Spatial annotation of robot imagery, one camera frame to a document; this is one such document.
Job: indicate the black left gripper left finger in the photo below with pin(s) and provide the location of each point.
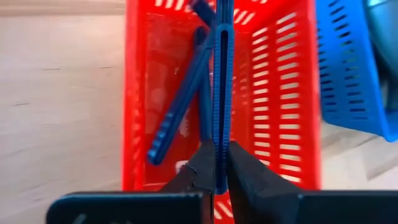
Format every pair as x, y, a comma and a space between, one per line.
202, 174

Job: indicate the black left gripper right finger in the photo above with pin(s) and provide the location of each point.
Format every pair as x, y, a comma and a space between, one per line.
255, 193

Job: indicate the red plastic basket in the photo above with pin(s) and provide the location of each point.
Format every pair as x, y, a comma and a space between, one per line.
267, 93

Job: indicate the blue plastic basket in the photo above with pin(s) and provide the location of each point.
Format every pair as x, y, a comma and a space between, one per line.
348, 77

